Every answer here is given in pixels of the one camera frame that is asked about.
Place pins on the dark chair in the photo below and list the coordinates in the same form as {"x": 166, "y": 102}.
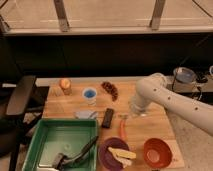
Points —
{"x": 12, "y": 112}

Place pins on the purple bowl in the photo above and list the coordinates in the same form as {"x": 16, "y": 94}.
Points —
{"x": 106, "y": 158}

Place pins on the metal pot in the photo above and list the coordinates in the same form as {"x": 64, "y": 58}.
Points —
{"x": 183, "y": 75}

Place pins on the red bowl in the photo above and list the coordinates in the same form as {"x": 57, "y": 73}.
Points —
{"x": 157, "y": 153}

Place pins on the green plastic tray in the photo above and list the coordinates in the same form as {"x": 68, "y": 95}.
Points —
{"x": 66, "y": 136}

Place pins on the peach on wooden stand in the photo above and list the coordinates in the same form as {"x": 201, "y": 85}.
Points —
{"x": 65, "y": 85}

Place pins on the blue and white cup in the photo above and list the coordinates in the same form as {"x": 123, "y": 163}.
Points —
{"x": 89, "y": 94}

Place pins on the yellow corn cob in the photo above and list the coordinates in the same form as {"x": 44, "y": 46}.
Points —
{"x": 122, "y": 153}

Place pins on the black dish brush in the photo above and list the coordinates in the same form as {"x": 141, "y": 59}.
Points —
{"x": 61, "y": 159}

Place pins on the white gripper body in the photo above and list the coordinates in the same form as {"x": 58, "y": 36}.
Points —
{"x": 136, "y": 110}

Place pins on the orange carrot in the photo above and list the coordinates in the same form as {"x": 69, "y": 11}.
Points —
{"x": 122, "y": 130}

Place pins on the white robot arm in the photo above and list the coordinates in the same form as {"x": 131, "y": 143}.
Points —
{"x": 153, "y": 88}

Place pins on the cream food piece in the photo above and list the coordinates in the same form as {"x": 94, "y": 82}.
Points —
{"x": 124, "y": 162}

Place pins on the grey folded cloth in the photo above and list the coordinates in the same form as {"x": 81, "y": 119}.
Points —
{"x": 86, "y": 114}

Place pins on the bunch of dark grapes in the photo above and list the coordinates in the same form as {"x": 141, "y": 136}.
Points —
{"x": 110, "y": 89}

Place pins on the black rectangular block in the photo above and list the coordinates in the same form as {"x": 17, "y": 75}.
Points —
{"x": 106, "y": 123}

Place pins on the wooden cutting board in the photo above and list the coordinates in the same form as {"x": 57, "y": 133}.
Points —
{"x": 138, "y": 128}

